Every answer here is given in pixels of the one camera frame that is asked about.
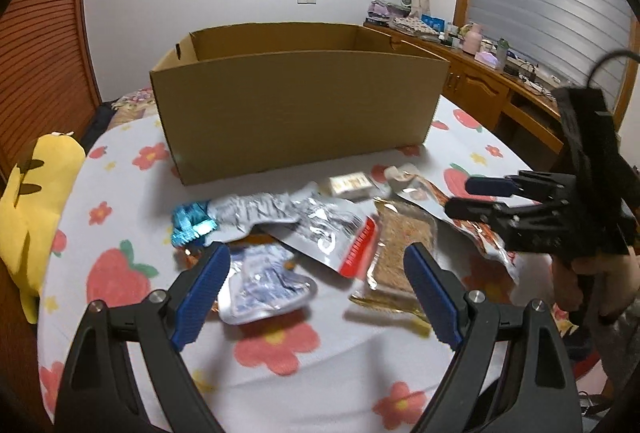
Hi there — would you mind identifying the white orange printed snack bag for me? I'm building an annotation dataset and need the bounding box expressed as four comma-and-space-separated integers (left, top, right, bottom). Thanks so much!
383, 163, 522, 281

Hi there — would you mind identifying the clear brown cereal bar pack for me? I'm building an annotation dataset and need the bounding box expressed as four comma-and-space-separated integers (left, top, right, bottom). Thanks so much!
349, 198, 437, 321

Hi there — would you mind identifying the white small snack bar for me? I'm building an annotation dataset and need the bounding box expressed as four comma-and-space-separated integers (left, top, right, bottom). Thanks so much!
329, 172, 374, 200

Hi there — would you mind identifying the blue foil snack packet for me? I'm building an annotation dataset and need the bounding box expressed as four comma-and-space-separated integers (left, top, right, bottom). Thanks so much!
170, 201, 218, 248

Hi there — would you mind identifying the silver snack pouch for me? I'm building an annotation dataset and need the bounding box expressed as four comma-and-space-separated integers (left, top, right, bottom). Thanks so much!
217, 243, 317, 326

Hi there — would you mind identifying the silver red-edged snack bag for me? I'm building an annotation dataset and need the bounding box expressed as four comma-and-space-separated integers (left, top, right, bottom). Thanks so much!
264, 194, 376, 279

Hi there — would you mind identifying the silver foil snack packet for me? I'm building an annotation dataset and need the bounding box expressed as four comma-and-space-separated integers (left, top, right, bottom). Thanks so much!
207, 182, 319, 237

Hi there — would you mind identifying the person's right hand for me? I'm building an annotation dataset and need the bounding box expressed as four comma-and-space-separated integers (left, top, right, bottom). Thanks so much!
551, 247, 639, 316

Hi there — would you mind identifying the wooden sideboard cabinet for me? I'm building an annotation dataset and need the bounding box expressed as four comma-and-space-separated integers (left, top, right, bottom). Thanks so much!
366, 22, 563, 170

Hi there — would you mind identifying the pink bottle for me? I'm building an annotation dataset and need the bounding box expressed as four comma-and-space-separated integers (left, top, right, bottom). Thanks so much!
462, 23, 483, 56

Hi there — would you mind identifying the white fruit-print blanket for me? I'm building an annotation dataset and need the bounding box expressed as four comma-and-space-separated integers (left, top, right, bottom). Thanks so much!
37, 95, 609, 433

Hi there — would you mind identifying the yellow plush toy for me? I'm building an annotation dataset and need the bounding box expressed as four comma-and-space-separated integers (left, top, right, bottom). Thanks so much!
1, 133, 86, 325

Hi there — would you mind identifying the floral quilt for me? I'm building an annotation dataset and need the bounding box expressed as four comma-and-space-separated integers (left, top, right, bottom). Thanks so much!
107, 86, 157, 130

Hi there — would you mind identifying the brown cardboard box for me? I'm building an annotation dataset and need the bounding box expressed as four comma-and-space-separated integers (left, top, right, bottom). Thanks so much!
150, 22, 449, 185

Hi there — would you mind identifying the wooden sliding wardrobe door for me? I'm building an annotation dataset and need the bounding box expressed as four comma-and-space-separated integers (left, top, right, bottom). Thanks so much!
1, 0, 101, 177

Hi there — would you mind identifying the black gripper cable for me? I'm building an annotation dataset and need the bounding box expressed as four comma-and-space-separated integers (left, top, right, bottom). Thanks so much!
584, 49, 640, 90

